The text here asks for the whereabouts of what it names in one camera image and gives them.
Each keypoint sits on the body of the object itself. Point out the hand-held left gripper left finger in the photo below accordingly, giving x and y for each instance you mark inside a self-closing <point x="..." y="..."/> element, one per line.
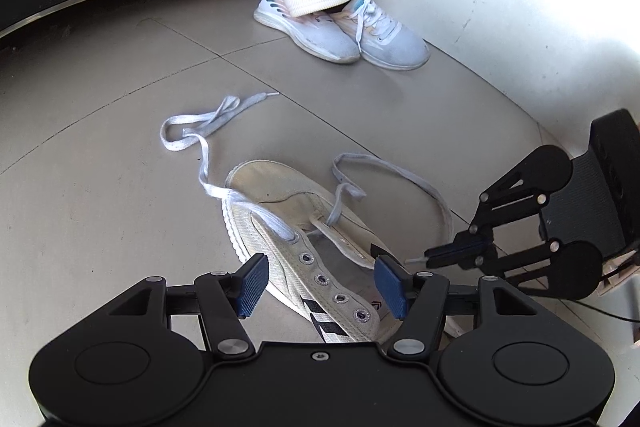
<point x="252" y="284"/>

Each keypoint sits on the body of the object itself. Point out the white canvas shoe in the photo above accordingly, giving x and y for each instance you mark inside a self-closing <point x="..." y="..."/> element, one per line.
<point x="270" y="187"/>

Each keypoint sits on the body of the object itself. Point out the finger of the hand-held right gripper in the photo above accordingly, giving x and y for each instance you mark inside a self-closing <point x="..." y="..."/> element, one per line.
<point x="474" y="232"/>
<point x="465" y="259"/>

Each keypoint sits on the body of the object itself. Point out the white shoelace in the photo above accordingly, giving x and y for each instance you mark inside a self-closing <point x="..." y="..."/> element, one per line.
<point x="185" y="121"/>

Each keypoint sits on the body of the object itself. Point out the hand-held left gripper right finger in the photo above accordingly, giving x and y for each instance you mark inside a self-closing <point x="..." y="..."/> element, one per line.
<point x="390" y="287"/>

